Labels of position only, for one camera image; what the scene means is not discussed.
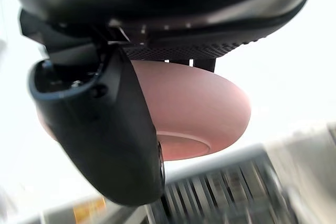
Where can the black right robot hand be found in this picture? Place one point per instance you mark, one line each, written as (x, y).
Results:
(99, 119)

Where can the pink ceramic cup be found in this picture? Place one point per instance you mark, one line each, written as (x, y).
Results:
(194, 108)

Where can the grey dishwasher rack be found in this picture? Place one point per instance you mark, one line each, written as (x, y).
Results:
(225, 184)

